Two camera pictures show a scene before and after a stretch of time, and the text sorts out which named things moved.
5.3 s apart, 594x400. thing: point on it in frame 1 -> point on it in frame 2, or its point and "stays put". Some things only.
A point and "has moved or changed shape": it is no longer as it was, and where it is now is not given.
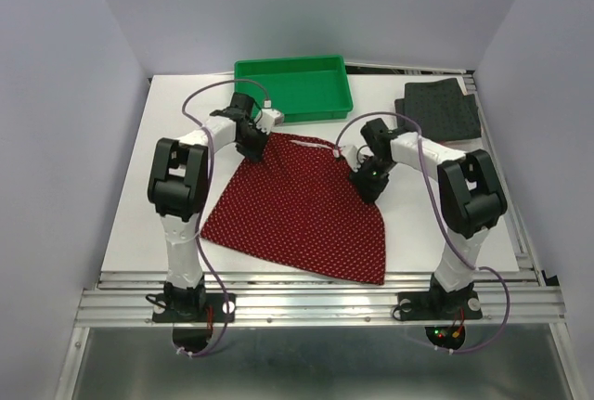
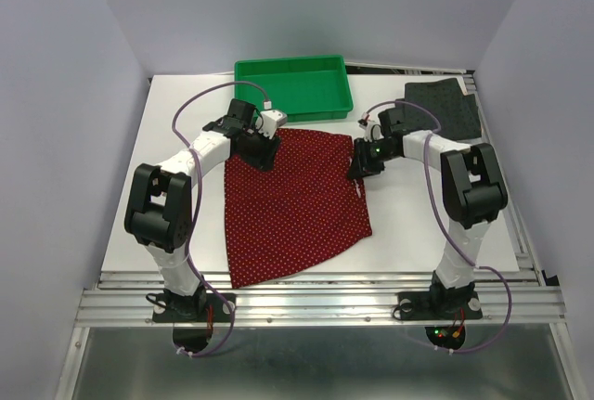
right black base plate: (438, 305) stays put
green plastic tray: (300, 88) stays put
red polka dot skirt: (296, 202) has moved or changed shape
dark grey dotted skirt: (442, 109) stays put
